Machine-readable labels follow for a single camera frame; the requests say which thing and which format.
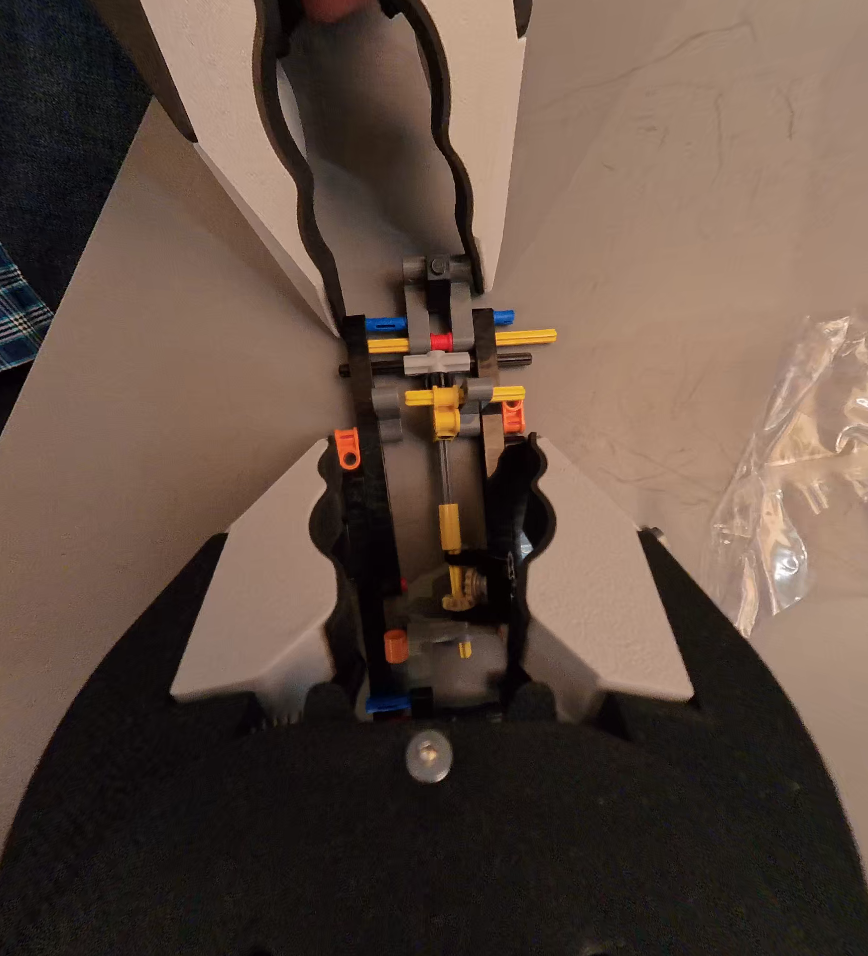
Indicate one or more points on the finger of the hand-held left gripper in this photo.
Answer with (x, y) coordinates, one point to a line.
(486, 112)
(232, 112)

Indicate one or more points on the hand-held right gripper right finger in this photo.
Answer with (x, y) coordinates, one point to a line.
(598, 597)

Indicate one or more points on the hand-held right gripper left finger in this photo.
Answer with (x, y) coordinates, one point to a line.
(262, 597)

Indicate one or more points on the black lego drive shaft assembly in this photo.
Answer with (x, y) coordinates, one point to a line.
(445, 422)

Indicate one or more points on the person's left hand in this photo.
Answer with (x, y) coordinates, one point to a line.
(336, 9)

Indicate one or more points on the clear plastic bag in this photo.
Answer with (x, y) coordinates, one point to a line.
(815, 485)

